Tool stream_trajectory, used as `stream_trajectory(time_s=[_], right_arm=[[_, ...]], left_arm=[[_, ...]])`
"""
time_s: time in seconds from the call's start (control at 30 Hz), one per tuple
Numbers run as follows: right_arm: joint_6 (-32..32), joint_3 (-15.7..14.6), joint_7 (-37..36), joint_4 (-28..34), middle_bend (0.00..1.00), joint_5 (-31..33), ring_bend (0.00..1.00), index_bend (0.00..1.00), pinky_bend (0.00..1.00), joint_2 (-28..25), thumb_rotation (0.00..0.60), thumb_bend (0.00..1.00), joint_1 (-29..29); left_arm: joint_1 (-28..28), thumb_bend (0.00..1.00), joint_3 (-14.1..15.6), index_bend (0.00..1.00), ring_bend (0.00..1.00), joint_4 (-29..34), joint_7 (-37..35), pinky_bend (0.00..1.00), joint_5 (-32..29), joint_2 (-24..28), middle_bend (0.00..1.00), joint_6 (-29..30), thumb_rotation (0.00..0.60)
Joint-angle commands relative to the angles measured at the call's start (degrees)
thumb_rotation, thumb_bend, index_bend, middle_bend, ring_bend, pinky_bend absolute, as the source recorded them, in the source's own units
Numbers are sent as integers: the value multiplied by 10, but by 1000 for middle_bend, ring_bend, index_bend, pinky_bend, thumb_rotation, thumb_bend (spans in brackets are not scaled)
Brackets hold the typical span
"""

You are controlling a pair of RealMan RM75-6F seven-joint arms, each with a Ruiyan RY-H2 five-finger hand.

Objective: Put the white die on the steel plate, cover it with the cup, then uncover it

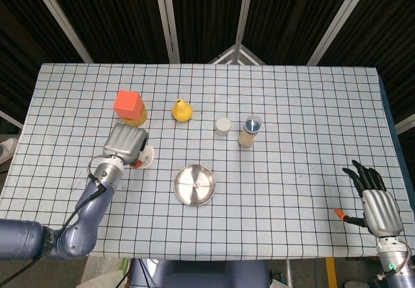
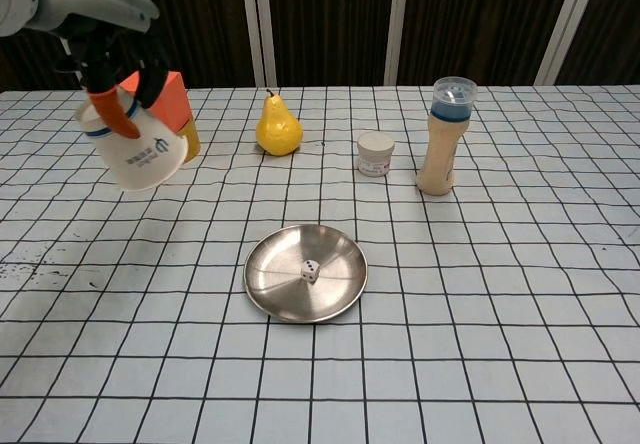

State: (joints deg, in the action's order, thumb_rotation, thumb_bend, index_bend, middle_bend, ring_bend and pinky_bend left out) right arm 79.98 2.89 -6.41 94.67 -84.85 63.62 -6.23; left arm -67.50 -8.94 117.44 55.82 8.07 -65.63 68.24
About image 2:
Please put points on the white partition frame post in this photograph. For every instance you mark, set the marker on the white partition frame post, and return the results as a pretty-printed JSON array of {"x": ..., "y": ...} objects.
[
  {"x": 262, "y": 24},
  {"x": 567, "y": 24},
  {"x": 398, "y": 24}
]

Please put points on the round steel plate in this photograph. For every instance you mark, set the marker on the round steel plate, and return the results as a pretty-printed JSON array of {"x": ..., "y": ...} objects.
[{"x": 280, "y": 284}]

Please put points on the yellow pear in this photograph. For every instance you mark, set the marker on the yellow pear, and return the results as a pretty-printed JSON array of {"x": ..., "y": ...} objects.
[{"x": 279, "y": 129}]

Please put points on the small white jar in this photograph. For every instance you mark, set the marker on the small white jar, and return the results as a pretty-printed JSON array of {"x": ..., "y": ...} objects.
[{"x": 375, "y": 156}]

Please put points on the orange cube block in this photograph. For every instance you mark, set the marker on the orange cube block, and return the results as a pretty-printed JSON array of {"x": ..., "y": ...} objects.
[{"x": 172, "y": 104}]

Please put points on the beige bottle with blue cap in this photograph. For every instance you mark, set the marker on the beige bottle with blue cap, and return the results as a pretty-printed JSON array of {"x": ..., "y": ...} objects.
[{"x": 440, "y": 154}]

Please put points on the white die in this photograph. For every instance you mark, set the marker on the white die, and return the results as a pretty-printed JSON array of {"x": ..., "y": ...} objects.
[{"x": 310, "y": 271}]

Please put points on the white paper cup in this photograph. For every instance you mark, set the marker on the white paper cup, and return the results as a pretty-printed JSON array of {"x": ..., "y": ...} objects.
[{"x": 145, "y": 159}]

